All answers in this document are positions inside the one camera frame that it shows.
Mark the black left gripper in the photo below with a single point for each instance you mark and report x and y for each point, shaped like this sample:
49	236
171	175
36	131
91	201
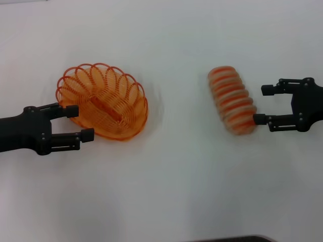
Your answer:
25	131

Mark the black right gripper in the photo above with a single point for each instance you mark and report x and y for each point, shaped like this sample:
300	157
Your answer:
310	103

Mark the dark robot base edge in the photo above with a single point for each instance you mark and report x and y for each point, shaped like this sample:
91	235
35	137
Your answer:
239	239

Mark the orange striped bread roll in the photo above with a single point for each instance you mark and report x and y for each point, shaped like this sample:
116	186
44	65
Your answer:
232	100

